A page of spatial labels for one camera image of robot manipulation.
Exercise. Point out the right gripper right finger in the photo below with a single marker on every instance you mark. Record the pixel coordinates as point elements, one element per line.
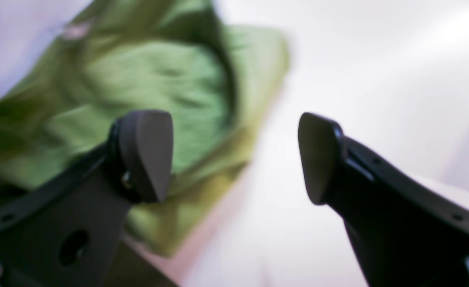
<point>402,233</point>

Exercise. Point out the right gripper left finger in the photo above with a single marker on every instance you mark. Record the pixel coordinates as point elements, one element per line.
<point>67,233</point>

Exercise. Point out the green T-shirt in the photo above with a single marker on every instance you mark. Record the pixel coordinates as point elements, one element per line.
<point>171,94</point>

